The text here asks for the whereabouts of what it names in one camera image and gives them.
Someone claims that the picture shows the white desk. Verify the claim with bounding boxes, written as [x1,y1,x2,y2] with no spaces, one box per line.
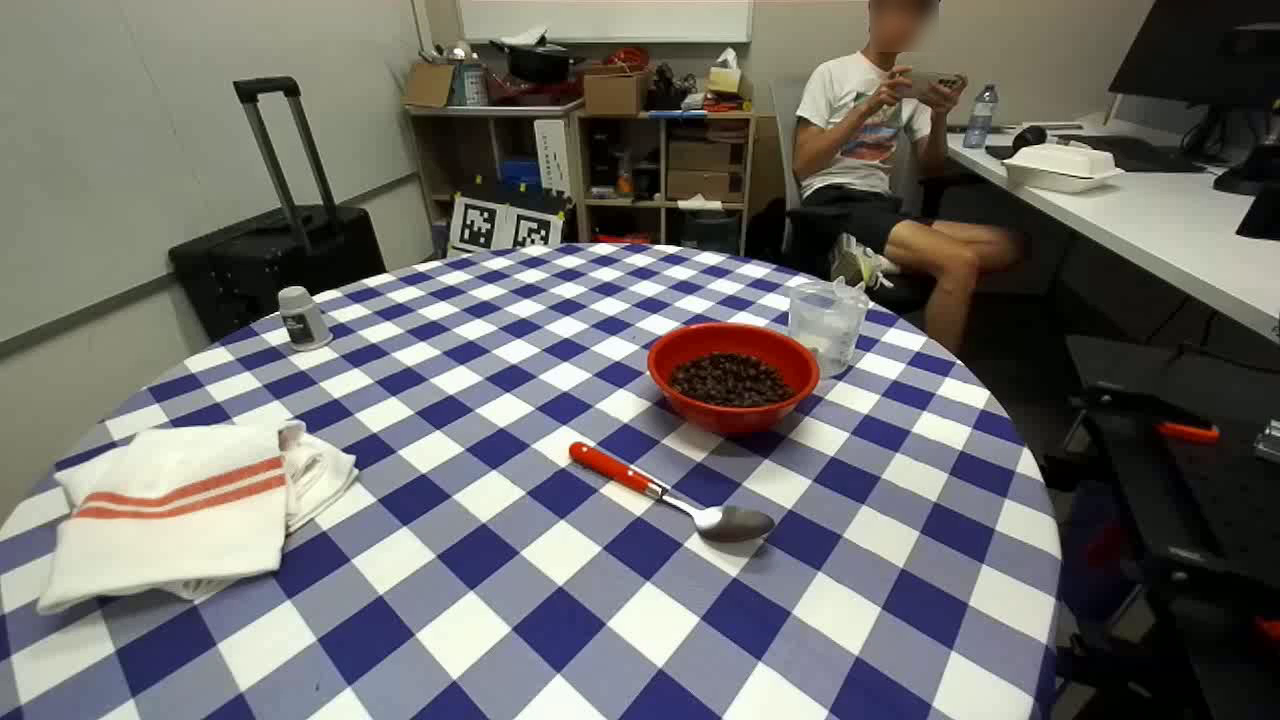
[941,124,1280,350]

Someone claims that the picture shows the orange bowl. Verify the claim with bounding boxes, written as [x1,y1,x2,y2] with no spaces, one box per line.
[644,321,824,446]

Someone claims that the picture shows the black monitor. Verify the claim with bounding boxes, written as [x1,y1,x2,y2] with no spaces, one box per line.
[1109,0,1280,113]

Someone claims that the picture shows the clear water bottle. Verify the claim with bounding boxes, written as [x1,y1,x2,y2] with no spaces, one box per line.
[963,82,1006,153]

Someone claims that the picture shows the orange handled metal spoon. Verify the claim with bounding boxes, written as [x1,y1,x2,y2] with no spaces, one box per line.
[570,441,776,549]

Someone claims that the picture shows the black suitcase with handle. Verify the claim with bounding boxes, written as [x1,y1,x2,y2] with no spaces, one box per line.
[167,73,393,346]

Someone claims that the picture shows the seated person in white shirt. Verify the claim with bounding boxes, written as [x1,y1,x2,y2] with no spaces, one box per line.
[783,0,1034,355]

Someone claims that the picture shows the blue white checkered tablecloth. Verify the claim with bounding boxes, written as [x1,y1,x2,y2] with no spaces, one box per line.
[0,240,1067,720]

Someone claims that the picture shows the clear plastic measuring cup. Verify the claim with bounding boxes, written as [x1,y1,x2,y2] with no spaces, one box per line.
[783,275,871,382]

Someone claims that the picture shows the wooden shelf unit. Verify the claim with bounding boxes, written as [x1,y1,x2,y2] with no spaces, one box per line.
[402,98,776,259]

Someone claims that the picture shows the white towel with orange stripes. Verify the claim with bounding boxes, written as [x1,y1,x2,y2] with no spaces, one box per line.
[37,413,361,622]

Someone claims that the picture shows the brown cardboard box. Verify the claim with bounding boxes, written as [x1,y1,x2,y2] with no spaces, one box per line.
[579,59,647,120]
[405,59,462,113]

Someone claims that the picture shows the black white tag board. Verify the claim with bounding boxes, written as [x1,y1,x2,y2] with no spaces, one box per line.
[446,194,570,257]

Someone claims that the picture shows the orange clamp handle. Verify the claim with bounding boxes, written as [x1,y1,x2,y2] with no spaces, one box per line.
[1157,415,1224,450]

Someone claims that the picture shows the black keyboard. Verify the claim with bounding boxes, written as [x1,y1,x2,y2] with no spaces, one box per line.
[1063,131,1214,176]

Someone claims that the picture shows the coffee beans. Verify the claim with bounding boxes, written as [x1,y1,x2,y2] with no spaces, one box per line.
[668,350,795,410]

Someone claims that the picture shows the white takeout container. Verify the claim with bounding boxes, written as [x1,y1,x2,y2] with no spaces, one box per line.
[999,141,1125,196]

